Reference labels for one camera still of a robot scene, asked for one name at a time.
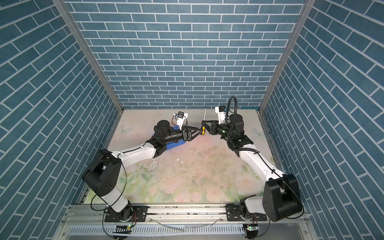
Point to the green circuit board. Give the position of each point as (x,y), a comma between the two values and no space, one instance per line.
(121,232)
(251,231)

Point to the aluminium corner post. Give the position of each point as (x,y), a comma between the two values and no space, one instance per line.
(303,16)
(84,46)

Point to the yellow black screwdriver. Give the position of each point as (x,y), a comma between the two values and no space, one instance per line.
(203,123)

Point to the right green circuit board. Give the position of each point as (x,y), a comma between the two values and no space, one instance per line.
(251,231)

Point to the aluminium right corner post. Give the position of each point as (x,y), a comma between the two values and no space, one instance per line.
(303,16)

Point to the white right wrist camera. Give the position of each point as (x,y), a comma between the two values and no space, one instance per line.
(221,112)

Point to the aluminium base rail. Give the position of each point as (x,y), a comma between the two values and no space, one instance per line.
(178,222)

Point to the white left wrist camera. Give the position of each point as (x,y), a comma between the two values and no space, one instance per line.
(181,120)

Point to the left green circuit board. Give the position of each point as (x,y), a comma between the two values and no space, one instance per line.
(121,232)

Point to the aluminium left corner post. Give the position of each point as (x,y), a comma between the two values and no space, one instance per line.
(84,46)

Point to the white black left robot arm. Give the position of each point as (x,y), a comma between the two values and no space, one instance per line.
(102,173)

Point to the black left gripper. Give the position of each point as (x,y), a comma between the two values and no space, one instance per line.
(185,131)

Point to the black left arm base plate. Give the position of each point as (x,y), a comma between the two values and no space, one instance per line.
(130,213)

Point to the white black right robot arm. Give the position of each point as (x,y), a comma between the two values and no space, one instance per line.
(281,195)

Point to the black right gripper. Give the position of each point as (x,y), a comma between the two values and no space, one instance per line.
(213,129)

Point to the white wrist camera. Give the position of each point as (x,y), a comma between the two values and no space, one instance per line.
(181,120)
(221,112)

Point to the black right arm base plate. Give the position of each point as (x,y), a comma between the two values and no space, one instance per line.
(237,213)

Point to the blue plastic bin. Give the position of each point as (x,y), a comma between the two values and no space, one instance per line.
(174,145)

